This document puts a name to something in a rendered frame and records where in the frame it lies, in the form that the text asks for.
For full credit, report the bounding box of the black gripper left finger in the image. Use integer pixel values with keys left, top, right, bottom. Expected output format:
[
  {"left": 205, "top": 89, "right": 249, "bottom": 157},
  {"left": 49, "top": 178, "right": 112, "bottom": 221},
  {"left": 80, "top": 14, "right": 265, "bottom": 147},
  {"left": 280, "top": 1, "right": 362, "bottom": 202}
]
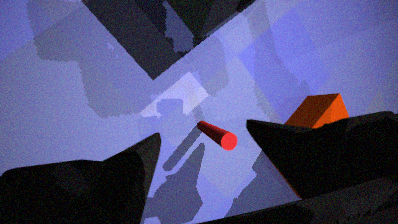
[{"left": 1, "top": 133, "right": 161, "bottom": 224}]

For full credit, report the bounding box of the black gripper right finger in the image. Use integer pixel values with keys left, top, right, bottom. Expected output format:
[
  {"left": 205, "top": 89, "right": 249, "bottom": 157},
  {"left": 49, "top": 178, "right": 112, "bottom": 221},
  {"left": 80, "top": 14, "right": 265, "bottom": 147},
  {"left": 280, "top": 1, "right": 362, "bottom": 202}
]
[{"left": 247, "top": 111, "right": 394, "bottom": 199}]

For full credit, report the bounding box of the red peg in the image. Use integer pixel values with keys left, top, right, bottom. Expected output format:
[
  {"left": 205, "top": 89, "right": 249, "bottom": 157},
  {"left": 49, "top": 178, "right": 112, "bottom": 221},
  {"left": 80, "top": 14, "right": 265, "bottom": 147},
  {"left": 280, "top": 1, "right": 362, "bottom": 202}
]
[{"left": 197, "top": 121, "right": 238, "bottom": 151}]

